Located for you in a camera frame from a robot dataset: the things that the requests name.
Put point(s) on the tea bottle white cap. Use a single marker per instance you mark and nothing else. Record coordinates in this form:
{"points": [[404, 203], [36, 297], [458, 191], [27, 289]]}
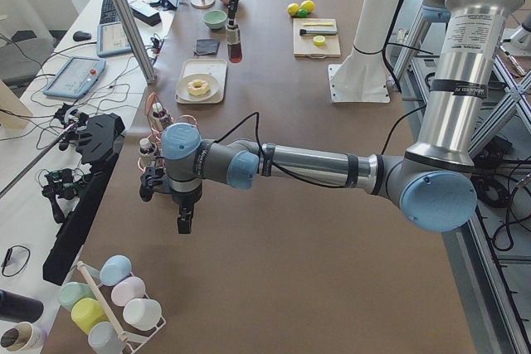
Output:
{"points": [[233, 38]]}

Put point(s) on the cream rabbit tray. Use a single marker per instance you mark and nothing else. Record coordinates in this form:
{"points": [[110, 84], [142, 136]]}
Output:
{"points": [[215, 67]]}

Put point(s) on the mint green bowl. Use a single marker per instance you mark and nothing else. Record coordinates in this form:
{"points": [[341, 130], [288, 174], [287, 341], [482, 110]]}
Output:
{"points": [[215, 19]]}

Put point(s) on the grey folded cloth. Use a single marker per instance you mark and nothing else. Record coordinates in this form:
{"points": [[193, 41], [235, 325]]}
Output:
{"points": [[206, 47]]}

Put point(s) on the lower whole lemon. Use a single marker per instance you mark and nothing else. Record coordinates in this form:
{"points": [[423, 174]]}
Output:
{"points": [[293, 9]]}

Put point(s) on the whole lemon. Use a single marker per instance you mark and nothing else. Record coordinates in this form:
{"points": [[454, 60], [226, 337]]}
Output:
{"points": [[308, 6], [293, 9]]}

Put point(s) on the green lime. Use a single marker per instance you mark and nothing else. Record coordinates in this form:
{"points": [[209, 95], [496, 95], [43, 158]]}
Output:
{"points": [[302, 13]]}

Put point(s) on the upper whole lemon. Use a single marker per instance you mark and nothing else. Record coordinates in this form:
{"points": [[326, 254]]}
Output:
{"points": [[308, 6]]}

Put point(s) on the yellow plastic knife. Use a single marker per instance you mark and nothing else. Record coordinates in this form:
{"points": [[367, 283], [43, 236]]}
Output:
{"points": [[318, 24]]}

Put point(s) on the steel muddler black tip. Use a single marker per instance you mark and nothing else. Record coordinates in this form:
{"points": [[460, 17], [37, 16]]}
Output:
{"points": [[317, 32]]}

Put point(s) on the light blue cup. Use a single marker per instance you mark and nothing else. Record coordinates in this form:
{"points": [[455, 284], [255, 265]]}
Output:
{"points": [[115, 269]]}

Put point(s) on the bamboo cutting board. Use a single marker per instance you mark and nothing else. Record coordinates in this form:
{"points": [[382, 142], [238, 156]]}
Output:
{"points": [[303, 45]]}

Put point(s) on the pale pink cup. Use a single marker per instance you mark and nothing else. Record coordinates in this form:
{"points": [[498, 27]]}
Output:
{"points": [[127, 290]]}

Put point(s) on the half lemon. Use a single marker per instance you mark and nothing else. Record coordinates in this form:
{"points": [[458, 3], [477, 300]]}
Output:
{"points": [[319, 40]]}

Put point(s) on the white cup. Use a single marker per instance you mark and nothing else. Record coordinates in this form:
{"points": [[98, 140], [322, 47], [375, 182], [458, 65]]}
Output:
{"points": [[142, 313]]}

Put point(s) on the white round plate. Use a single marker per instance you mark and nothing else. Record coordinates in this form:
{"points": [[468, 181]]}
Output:
{"points": [[183, 94]]}

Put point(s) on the black keyboard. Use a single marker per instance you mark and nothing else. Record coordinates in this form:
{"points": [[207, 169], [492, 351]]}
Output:
{"points": [[108, 12]]}

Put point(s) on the teach pendant tablet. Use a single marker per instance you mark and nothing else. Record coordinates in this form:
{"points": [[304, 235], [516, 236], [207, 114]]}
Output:
{"points": [[111, 40]]}

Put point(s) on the yellow green cup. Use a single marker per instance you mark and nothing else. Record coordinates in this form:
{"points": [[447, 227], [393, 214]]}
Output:
{"points": [[86, 313]]}

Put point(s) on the mint green cup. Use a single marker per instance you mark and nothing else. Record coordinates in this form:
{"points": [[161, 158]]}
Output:
{"points": [[72, 292]]}

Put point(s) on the grey blue cup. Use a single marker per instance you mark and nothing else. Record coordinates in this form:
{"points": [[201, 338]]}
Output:
{"points": [[103, 339]]}

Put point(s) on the black computer mouse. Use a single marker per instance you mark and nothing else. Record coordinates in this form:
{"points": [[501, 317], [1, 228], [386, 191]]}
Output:
{"points": [[81, 36]]}

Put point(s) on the copper wire bottle rack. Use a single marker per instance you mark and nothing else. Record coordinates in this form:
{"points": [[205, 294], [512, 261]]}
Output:
{"points": [[155, 136]]}

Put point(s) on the glazed ring donut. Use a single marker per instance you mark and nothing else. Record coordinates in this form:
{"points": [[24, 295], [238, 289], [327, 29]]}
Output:
{"points": [[198, 87]]}

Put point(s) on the white wire cup rack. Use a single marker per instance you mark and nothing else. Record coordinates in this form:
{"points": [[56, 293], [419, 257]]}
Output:
{"points": [[135, 339]]}

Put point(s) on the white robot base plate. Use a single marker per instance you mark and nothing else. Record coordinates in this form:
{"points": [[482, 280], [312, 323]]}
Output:
{"points": [[357, 84]]}

